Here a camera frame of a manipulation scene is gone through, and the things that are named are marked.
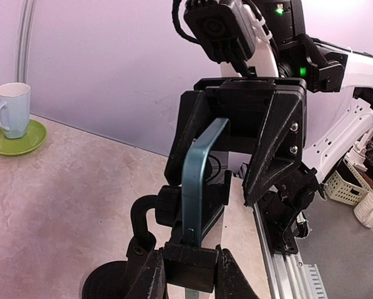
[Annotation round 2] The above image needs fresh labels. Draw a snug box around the white plastic basket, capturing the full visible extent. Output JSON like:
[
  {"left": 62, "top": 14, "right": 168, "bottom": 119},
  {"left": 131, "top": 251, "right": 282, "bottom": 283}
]
[{"left": 324, "top": 171, "right": 372, "bottom": 206}]

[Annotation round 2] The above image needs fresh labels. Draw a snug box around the white blue mug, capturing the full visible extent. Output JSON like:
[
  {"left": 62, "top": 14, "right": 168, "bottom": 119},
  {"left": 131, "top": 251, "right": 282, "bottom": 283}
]
[{"left": 0, "top": 82, "right": 31, "bottom": 139}]

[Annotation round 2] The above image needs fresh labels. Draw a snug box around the green saucer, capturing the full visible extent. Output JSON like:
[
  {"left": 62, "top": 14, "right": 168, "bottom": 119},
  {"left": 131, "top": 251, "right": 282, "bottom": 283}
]
[{"left": 0, "top": 120, "right": 48, "bottom": 156}]

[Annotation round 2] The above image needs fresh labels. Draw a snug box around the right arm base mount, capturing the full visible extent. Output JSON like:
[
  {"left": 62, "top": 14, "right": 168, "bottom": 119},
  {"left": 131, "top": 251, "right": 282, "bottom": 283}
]
[{"left": 258, "top": 164, "right": 319, "bottom": 255}]

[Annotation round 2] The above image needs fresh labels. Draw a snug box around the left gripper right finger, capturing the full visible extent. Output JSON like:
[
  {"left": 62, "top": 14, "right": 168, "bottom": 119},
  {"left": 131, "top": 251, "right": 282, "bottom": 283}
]
[{"left": 215, "top": 247, "right": 258, "bottom": 299}]

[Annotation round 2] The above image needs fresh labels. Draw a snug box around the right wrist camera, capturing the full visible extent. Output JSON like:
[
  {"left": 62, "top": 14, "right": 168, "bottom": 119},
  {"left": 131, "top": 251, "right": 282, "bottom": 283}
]
[{"left": 172, "top": 0, "right": 279, "bottom": 78}]

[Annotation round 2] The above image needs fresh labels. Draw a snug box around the white ribbed cup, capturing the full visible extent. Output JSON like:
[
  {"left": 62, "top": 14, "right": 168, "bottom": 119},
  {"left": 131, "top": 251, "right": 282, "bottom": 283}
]
[{"left": 354, "top": 192, "right": 373, "bottom": 228}]

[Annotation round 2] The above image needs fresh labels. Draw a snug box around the front aluminium rail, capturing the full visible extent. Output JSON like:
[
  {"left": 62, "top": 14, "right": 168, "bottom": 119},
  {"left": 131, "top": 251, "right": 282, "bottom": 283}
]
[{"left": 253, "top": 204, "right": 327, "bottom": 299}]

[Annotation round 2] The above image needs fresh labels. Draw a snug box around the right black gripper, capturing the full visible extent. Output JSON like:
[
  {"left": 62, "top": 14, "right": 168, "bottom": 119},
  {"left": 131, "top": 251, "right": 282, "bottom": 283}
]
[{"left": 164, "top": 77, "right": 307, "bottom": 207}]

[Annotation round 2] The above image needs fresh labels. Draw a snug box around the phone with teal case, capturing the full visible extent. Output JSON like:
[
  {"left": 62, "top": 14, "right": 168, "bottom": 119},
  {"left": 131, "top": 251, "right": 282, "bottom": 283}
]
[{"left": 182, "top": 118, "right": 230, "bottom": 248}]

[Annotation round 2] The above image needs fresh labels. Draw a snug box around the right aluminium frame post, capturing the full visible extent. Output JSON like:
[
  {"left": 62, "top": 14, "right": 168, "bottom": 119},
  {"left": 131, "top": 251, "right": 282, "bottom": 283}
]
[{"left": 14, "top": 0, "right": 37, "bottom": 83}]

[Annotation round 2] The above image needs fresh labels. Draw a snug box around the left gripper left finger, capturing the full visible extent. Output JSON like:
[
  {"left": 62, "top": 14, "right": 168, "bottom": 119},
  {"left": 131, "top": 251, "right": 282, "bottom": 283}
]
[{"left": 124, "top": 249, "right": 168, "bottom": 298}]

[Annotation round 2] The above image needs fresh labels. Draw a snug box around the black clamp stand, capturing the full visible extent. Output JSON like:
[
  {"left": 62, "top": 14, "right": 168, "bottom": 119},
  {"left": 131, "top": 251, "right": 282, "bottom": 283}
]
[{"left": 81, "top": 182, "right": 224, "bottom": 298}]

